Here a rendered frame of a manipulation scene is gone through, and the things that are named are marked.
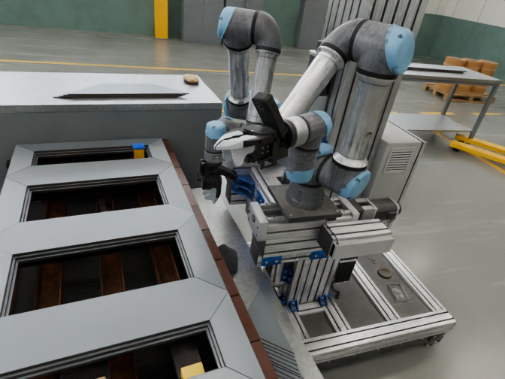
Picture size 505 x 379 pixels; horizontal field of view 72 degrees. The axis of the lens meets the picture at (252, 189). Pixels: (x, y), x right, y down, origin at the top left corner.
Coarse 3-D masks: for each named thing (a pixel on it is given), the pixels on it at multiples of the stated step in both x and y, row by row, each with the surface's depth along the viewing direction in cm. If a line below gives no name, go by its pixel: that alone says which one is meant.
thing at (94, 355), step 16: (32, 160) 171; (144, 176) 171; (32, 192) 153; (48, 192) 156; (160, 192) 165; (112, 240) 131; (128, 240) 133; (144, 240) 136; (160, 240) 138; (176, 240) 138; (16, 256) 119; (32, 256) 121; (48, 256) 123; (64, 256) 125; (16, 272) 115; (192, 272) 122; (208, 320) 106; (160, 336) 101; (176, 336) 103; (208, 336) 104; (96, 352) 95; (112, 352) 96; (128, 352) 98; (32, 368) 89; (48, 368) 90; (64, 368) 91
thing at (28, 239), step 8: (24, 224) 131; (32, 224) 132; (40, 224) 132; (24, 232) 128; (32, 232) 128; (40, 232) 129; (16, 240) 124; (24, 240) 124; (32, 240) 125; (40, 240) 125; (16, 248) 121; (24, 248) 121; (32, 248) 122
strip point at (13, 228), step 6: (12, 228) 129; (0, 234) 125; (6, 234) 126; (12, 234) 126; (0, 240) 123; (6, 240) 123; (12, 240) 124; (0, 246) 121; (6, 246) 121; (12, 246) 121; (12, 252) 119
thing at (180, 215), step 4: (172, 208) 151; (176, 208) 151; (180, 208) 152; (172, 212) 149; (176, 212) 149; (180, 212) 150; (184, 212) 150; (176, 216) 147; (180, 216) 147; (184, 216) 148; (188, 216) 148; (176, 220) 144; (180, 220) 145; (184, 220) 145; (180, 224) 143
